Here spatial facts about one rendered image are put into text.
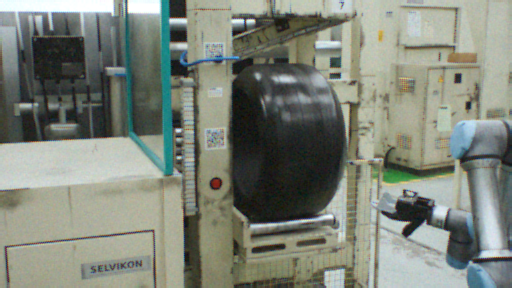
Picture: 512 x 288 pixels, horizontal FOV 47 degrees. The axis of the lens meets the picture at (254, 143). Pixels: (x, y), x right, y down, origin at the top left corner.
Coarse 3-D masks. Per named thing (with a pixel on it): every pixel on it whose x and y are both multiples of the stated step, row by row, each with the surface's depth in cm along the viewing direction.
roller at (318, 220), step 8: (304, 216) 214; (312, 216) 215; (320, 216) 215; (328, 216) 216; (256, 224) 207; (264, 224) 208; (272, 224) 208; (280, 224) 209; (288, 224) 210; (296, 224) 211; (304, 224) 212; (312, 224) 214; (320, 224) 215; (328, 224) 216; (256, 232) 207; (264, 232) 208; (272, 232) 210
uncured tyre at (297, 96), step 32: (256, 64) 214; (288, 64) 213; (256, 96) 199; (288, 96) 196; (320, 96) 199; (256, 128) 246; (288, 128) 192; (320, 128) 195; (256, 160) 246; (288, 160) 192; (320, 160) 196; (256, 192) 204; (288, 192) 197; (320, 192) 202
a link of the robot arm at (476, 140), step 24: (480, 120) 176; (456, 144) 176; (480, 144) 171; (504, 144) 172; (480, 168) 171; (480, 192) 170; (480, 216) 168; (480, 240) 167; (504, 240) 166; (480, 264) 165; (504, 264) 162
